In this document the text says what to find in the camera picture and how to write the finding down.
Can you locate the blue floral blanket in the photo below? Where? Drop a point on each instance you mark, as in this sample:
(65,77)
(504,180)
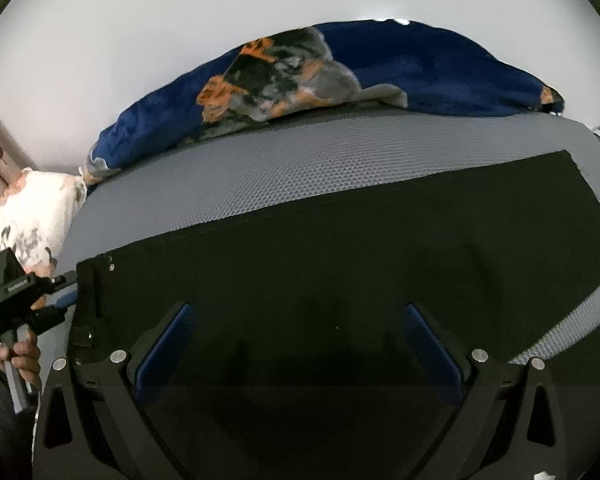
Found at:
(410,65)

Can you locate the black pants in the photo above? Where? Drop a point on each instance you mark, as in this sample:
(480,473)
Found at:
(380,333)

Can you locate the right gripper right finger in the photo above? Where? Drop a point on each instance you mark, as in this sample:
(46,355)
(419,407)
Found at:
(505,420)

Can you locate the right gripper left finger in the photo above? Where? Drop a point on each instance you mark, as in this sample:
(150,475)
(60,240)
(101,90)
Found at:
(90,425)

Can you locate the left hand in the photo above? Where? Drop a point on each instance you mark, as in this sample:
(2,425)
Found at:
(25,357)

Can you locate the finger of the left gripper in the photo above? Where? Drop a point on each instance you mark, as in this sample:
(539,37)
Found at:
(64,280)
(53,315)

